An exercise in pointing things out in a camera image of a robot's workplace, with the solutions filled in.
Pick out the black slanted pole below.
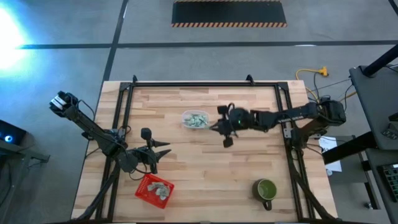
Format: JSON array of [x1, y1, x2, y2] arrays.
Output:
[[362, 43, 398, 78]]

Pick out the green ceramic mug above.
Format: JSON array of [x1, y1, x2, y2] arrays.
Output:
[[251, 178, 278, 212]]

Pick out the black hazard-striped floor mat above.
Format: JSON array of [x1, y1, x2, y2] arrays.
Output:
[[170, 0, 288, 29]]

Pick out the red plastic basket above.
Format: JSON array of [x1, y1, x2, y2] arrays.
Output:
[[134, 173, 175, 210]]

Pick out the black device with blue light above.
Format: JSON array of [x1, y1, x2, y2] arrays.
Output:
[[0, 119, 27, 146]]

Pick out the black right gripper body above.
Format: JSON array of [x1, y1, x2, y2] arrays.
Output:
[[217, 105, 242, 149]]

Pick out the grey side table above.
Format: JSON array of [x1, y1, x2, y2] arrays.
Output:
[[348, 64, 398, 151]]

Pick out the yellow extension cord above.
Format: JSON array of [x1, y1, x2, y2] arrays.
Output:
[[295, 66, 329, 103]]

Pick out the black aluminium table frame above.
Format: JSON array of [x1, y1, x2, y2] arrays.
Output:
[[73, 73, 339, 223]]

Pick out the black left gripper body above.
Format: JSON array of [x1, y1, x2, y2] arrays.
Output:
[[123, 126, 158, 174]]

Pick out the clear plastic bin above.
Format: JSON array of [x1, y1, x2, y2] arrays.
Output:
[[181, 110, 211, 130]]

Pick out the white paper sheet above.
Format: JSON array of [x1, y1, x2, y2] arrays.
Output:
[[318, 136, 343, 174]]

